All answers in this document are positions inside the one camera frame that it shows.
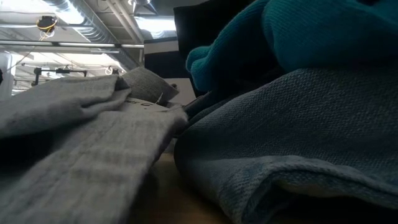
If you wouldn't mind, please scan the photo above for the black ceiling device yellow cable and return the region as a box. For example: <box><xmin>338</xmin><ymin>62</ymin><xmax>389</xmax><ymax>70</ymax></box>
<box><xmin>35</xmin><ymin>14</ymin><xmax>59</xmax><ymax>34</ymax></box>

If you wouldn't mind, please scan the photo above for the bright ceiling light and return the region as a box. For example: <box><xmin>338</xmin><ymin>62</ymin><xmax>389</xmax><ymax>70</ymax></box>
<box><xmin>133</xmin><ymin>16</ymin><xmax>177</xmax><ymax>34</ymax></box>

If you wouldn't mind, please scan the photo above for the black overhead rig bar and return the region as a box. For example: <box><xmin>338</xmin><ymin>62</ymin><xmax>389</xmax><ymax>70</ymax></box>
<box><xmin>30</xmin><ymin>66</ymin><xmax>88</xmax><ymax>87</ymax></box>

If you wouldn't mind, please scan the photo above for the navy white-striped fabric basket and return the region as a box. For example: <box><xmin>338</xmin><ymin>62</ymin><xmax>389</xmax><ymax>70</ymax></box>
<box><xmin>172</xmin><ymin>0</ymin><xmax>268</xmax><ymax>97</ymax></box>

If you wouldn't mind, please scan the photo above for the white ceiling rail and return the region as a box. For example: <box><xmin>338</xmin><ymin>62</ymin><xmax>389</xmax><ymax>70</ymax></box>
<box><xmin>0</xmin><ymin>39</ymin><xmax>146</xmax><ymax>50</ymax></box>

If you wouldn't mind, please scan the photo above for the silver ceiling ventilation duct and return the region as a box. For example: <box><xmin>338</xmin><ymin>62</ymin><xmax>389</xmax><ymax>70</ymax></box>
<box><xmin>43</xmin><ymin>0</ymin><xmax>141</xmax><ymax>71</ymax></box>

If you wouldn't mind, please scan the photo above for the teal garment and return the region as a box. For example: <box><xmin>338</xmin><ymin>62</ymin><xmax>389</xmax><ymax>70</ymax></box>
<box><xmin>185</xmin><ymin>0</ymin><xmax>398</xmax><ymax>94</ymax></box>

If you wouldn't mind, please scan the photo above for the light blue denim garment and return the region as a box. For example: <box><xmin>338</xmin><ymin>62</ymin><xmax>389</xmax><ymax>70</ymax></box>
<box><xmin>173</xmin><ymin>67</ymin><xmax>398</xmax><ymax>224</ymax></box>

